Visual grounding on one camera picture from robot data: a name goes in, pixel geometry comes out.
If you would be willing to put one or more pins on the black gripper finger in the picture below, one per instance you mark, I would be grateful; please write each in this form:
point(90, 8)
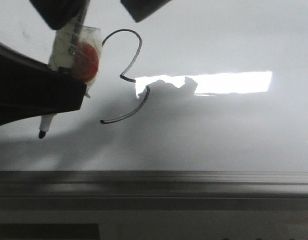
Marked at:
point(29, 88)
point(141, 9)

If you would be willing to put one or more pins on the white marker with red sticker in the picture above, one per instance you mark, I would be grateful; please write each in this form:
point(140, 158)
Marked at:
point(77, 49)

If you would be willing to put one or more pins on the white whiteboard with aluminium frame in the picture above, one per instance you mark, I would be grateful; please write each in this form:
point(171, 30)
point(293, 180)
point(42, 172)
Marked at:
point(202, 105)

